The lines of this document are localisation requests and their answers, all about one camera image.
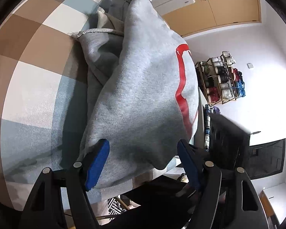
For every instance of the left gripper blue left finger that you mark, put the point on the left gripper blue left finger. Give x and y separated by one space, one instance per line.
44 208

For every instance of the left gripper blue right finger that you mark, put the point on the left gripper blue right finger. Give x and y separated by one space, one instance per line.
226 199

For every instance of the grey hoodie with print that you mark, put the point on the grey hoodie with print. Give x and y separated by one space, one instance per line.
142 91

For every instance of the person's hand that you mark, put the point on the person's hand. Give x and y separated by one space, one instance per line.
190 193

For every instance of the blue plaid cloth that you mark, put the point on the blue plaid cloth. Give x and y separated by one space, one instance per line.
207 127

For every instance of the purple bag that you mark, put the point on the purple bag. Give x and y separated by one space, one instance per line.
215 110

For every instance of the wooden shoe rack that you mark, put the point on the wooden shoe rack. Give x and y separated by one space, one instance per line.
219 80

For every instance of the wooden door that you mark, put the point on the wooden door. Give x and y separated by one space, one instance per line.
204 15

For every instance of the wall light switch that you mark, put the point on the wall light switch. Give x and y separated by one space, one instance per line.
249 65

